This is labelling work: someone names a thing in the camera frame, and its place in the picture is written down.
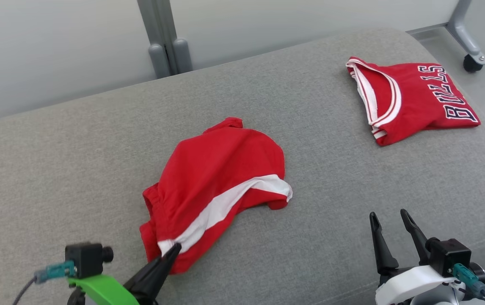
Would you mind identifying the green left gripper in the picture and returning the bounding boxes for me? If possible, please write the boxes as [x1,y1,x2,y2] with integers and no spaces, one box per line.
[66,243,182,305]

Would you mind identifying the right teal-plug camera cable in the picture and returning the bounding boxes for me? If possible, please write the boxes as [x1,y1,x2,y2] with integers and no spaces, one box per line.
[452,263,485,305]

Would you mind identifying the left teal-plug camera cable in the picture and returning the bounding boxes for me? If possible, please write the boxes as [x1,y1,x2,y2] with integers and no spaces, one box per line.
[12,261,77,305]

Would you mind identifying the grey metal partition foot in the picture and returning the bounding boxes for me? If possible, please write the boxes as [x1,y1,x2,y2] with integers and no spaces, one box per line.
[407,0,485,65]

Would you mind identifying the teal-plug camera cable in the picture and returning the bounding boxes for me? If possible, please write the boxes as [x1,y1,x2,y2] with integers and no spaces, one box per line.
[452,263,485,305]
[12,261,77,305]

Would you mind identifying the red white-sleeved Bulls shirt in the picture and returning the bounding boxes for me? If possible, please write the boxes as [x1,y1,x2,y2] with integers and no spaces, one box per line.
[346,56,481,147]

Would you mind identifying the red shorts with white stripe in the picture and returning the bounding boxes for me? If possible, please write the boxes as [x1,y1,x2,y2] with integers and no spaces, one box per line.
[139,117,293,275]

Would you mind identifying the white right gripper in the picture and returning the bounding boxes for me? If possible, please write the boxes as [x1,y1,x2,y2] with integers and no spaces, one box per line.
[369,209,459,305]

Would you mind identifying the black caster wheel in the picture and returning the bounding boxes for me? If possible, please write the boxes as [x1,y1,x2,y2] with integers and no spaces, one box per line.
[463,54,484,74]

